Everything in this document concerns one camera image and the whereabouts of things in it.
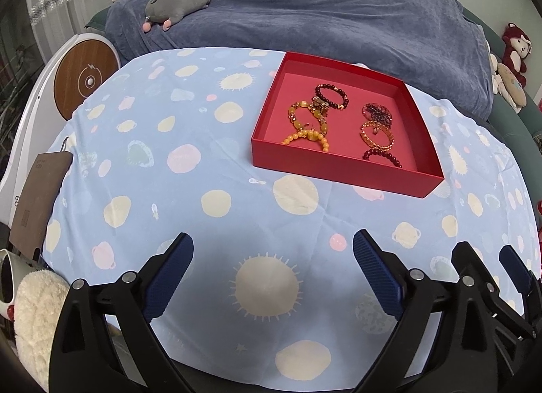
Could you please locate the gold braided bangle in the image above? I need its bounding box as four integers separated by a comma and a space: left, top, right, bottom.
359, 121, 395, 152

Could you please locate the yellow round bead bracelet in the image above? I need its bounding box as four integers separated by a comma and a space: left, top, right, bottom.
280, 130, 332, 154

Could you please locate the dark red garnet bead strand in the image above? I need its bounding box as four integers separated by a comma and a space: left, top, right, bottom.
362, 103, 392, 128

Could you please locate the yellow chunky bead bracelet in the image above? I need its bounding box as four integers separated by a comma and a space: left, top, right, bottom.
287, 100, 332, 135

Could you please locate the gold wrist watch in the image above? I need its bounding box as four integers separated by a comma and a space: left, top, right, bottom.
311, 96, 329, 116

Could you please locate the white fluffy cushion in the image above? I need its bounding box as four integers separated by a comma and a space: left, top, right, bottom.
14, 270, 70, 392

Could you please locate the blue patterned tablecloth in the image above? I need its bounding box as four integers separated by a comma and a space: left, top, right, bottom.
43, 47, 541, 391

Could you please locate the red cardboard tray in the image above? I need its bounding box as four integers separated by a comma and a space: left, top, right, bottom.
252, 52, 444, 198

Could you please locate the beige plush toy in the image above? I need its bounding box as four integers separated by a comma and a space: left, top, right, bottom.
489, 52, 527, 113

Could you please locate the red monkey plush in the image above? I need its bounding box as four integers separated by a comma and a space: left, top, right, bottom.
502, 23, 532, 88

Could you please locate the round wooden charger table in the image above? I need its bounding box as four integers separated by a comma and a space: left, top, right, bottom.
1, 33, 120, 225

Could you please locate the grey plush toy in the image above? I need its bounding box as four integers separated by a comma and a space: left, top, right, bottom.
142, 0, 211, 33

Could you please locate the dark blue blanket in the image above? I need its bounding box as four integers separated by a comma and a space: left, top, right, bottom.
105, 0, 493, 119

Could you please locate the dark red bead bracelet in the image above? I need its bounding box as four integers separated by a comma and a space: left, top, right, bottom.
361, 147, 403, 169

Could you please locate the dark beaded bracelet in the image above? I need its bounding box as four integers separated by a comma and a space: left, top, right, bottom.
313, 83, 350, 112

